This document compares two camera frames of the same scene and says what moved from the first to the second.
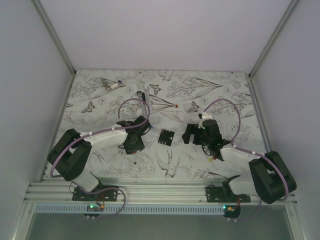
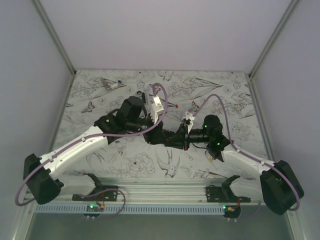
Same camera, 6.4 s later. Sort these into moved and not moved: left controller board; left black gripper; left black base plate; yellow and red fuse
Moved: left black gripper
Not moved: left controller board; left black base plate; yellow and red fuse
